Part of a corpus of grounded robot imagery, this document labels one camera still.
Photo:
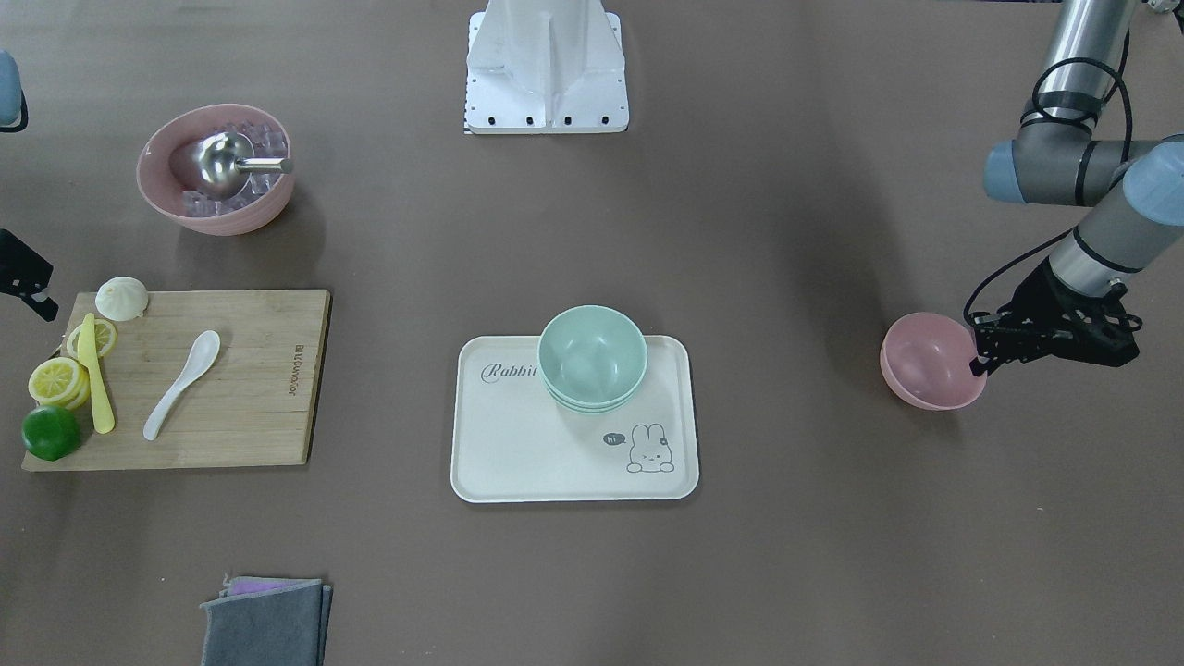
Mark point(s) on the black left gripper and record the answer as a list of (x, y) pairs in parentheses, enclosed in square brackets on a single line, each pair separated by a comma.
[(1038, 298)]

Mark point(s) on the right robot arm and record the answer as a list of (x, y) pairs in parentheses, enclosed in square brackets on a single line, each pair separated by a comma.
[(14, 112)]

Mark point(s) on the grey and purple folded cloth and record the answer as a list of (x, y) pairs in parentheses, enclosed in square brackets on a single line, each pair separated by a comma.
[(267, 621)]

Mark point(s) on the white steamed bun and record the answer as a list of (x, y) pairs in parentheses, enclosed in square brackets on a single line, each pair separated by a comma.
[(122, 299)]

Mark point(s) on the green lime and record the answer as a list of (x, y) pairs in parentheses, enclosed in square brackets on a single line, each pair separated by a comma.
[(51, 432)]

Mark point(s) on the back lemon slice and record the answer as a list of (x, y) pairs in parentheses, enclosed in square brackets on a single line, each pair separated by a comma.
[(69, 397)]

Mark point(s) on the metal ice scoop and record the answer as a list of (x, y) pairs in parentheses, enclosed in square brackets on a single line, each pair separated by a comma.
[(220, 165)]

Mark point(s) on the pink plastic bowl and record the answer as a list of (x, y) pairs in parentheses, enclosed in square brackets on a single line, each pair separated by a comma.
[(925, 359)]

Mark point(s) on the large pink ice bowl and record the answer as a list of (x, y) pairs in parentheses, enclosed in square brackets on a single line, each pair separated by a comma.
[(161, 190)]

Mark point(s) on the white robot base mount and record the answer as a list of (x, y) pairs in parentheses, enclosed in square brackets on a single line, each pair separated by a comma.
[(545, 67)]

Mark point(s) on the yellow plastic knife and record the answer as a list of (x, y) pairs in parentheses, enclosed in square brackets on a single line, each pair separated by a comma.
[(103, 417)]

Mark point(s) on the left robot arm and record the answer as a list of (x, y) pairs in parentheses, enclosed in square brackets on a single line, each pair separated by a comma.
[(1075, 147)]

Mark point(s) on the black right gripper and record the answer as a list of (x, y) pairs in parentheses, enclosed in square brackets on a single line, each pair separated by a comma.
[(20, 263)]

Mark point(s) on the front lemon slice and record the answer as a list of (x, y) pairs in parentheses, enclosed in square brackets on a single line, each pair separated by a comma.
[(64, 370)]

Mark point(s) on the single lemon slice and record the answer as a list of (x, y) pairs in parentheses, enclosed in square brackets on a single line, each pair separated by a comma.
[(105, 336)]

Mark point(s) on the bamboo cutting board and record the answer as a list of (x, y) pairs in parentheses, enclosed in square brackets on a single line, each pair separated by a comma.
[(255, 406)]

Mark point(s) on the cream rabbit tray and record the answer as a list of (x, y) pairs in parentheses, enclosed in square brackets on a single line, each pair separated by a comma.
[(512, 442)]

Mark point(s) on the stacked mint green bowls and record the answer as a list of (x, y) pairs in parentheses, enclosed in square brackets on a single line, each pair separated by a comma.
[(592, 359)]

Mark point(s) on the white ceramic spoon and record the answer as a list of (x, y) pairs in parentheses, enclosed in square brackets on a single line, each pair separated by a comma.
[(202, 356)]

